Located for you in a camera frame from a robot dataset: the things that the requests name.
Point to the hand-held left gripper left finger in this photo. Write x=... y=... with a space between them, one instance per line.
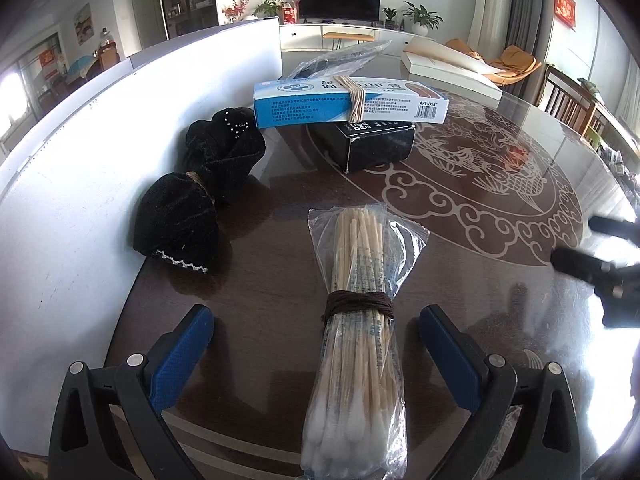
x=180 y=355

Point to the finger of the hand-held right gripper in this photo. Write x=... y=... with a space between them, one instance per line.
x=575 y=261
x=612 y=227

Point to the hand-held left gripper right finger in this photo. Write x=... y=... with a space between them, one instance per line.
x=450 y=360

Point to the cotton swab packet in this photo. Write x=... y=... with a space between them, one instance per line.
x=357 y=320

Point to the wooden slatted chair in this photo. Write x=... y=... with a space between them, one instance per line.
x=570 y=102

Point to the black lace-trimmed velvet scrunchie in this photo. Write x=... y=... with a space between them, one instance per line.
x=175 y=220

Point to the orange lounge chair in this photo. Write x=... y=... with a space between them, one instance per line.
x=515 y=62

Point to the black beaded velvet scrunchie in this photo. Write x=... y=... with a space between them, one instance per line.
x=225 y=155

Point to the white partition board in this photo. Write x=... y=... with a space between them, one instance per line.
x=100 y=160

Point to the grey curtain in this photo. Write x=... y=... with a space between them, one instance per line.
x=532 y=30

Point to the white flat box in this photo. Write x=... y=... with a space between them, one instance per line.
x=450 y=67

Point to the black cardboard box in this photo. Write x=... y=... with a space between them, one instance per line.
x=370 y=145

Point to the covered standing air conditioner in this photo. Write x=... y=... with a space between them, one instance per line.
x=492 y=5

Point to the leafy plant in white pot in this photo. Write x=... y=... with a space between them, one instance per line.
x=422 y=17

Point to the white television cabinet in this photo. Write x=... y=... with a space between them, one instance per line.
x=400 y=37

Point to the blue and white medicine box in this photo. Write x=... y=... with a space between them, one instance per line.
x=320 y=102

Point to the blue mesh food cover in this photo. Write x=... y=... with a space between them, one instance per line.
x=80 y=67

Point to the small potted plant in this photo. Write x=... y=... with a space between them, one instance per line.
x=389 y=17

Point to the clear plastic bag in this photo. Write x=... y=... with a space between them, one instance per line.
x=340 y=57

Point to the orange padded bench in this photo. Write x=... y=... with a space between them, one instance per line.
x=348 y=36

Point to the red door decoration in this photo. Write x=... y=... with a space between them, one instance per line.
x=48 y=57

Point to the white door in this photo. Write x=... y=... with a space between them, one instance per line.
x=147 y=17

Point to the framed landscape painting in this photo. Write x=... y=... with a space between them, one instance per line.
x=83 y=23

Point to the red flower arrangement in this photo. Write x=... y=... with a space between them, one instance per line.
x=236 y=10

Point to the black television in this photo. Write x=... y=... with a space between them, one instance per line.
x=339 y=2

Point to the dark glass display cabinet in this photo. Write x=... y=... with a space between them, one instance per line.
x=187 y=0

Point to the red gift bag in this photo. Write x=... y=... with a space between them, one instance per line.
x=290 y=14

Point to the green bushy potted plant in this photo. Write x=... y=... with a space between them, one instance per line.
x=267 y=7

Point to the red wall hanging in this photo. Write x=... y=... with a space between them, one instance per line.
x=565 y=7

